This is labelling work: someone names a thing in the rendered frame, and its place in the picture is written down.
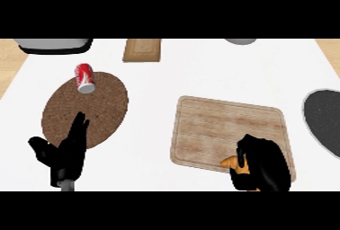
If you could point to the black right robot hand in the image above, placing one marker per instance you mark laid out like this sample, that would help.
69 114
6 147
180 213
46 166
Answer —
263 167

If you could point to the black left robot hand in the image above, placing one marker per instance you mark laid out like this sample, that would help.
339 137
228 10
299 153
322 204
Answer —
67 155

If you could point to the golden croissant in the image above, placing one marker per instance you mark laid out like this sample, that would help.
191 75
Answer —
232 163

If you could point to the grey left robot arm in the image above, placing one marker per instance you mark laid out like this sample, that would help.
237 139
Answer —
68 185

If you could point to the pale wooden cutting board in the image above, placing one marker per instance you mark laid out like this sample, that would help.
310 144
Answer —
220 128

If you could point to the dark grey pan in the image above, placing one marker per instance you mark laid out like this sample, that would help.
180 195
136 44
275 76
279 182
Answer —
325 119

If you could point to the small brown wooden board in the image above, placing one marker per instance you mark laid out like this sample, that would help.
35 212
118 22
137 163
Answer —
140 50

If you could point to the round brown cork placemat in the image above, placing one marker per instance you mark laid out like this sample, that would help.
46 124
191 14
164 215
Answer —
89 107

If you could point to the red soda can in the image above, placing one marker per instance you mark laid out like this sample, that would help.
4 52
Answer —
84 77

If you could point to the grey round object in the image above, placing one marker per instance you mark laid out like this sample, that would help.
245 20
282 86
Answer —
239 41

